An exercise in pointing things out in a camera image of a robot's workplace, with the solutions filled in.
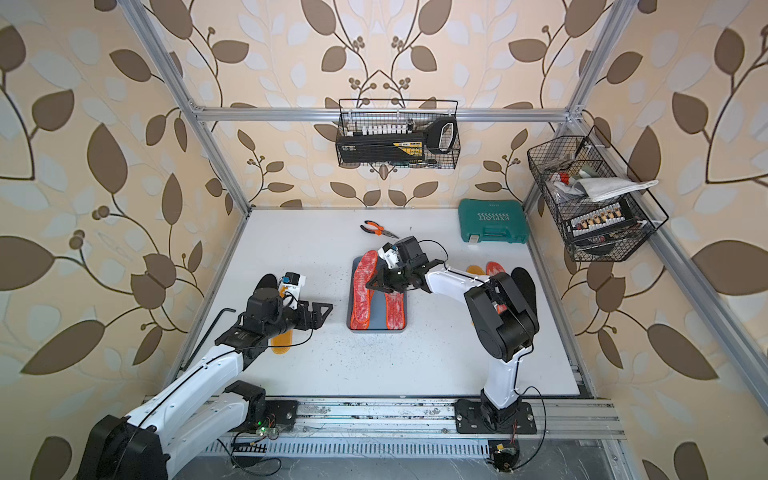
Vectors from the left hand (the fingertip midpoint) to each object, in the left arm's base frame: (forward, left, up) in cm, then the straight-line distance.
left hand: (320, 303), depth 83 cm
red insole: (+13, -12, -2) cm, 18 cm away
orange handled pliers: (+35, -15, -9) cm, 40 cm away
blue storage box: (+4, -16, -10) cm, 19 cm away
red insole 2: (+3, -21, -9) cm, 23 cm away
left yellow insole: (-7, +11, -9) cm, 16 cm away
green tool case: (+38, -58, -5) cm, 69 cm away
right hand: (+7, -13, -2) cm, 15 cm away
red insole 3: (+19, -55, -9) cm, 59 cm away
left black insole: (+12, +23, -14) cm, 30 cm away
